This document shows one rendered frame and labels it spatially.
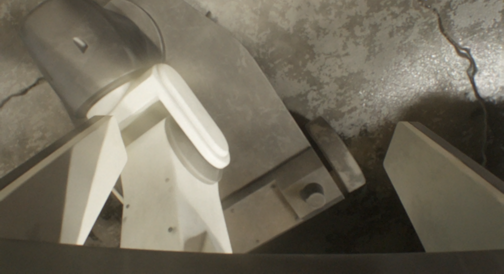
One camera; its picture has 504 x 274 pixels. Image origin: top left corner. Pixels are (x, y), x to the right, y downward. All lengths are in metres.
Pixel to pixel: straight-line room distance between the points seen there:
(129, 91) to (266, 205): 0.37
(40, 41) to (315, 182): 0.53
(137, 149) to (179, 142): 0.08
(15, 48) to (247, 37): 0.69
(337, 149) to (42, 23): 0.55
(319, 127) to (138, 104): 0.38
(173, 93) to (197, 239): 0.21
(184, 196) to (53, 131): 0.67
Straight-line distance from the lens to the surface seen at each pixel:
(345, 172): 0.58
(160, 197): 0.36
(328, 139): 0.57
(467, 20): 0.92
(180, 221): 0.32
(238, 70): 0.53
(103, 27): 0.46
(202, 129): 0.40
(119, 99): 0.42
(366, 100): 0.77
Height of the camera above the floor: 0.70
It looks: 76 degrees down
